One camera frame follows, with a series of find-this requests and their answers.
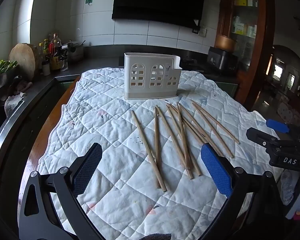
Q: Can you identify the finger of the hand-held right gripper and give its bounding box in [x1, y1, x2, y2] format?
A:
[246, 127, 280, 148]
[266, 119, 290, 134]

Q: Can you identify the black countertop appliance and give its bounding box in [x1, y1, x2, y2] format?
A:
[207, 46, 238, 75]

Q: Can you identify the metal pressure cooker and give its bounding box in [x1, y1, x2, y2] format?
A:
[62, 40, 84, 64]

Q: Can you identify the pile of wooden chopsticks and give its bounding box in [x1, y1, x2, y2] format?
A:
[131, 99, 240, 192]

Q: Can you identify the yellow-capped clear bottle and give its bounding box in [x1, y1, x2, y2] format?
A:
[38, 42, 44, 70]

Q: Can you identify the bowl of green vegetables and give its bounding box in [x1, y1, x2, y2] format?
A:
[0, 59, 18, 79]

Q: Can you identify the white plastic utensil holder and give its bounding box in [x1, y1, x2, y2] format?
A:
[124, 52, 182, 99]

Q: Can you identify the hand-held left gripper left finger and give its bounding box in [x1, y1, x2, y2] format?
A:
[19, 142, 103, 240]

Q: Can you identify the copper pot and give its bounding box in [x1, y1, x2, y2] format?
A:
[215, 34, 237, 52]

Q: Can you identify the black range hood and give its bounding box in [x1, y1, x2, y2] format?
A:
[112, 0, 220, 29]

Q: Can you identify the grey cloth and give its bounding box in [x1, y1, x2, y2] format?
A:
[4, 92, 26, 117]

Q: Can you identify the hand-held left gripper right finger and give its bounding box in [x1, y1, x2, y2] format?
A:
[197, 142, 285, 240]

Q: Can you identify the wooden glass-door cabinet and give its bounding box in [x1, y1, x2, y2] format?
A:
[214, 0, 276, 113]

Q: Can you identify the round wooden cutting board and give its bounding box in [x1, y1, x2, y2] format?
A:
[9, 43, 37, 81]

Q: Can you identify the pink rag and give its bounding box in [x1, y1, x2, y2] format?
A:
[14, 80, 32, 93]

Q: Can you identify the white quilted mat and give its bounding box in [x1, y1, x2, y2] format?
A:
[37, 67, 283, 240]

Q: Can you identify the large dark sauce bottle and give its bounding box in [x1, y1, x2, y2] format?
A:
[50, 33, 63, 71]

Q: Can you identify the person's right hand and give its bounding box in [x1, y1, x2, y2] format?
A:
[279, 170, 300, 206]

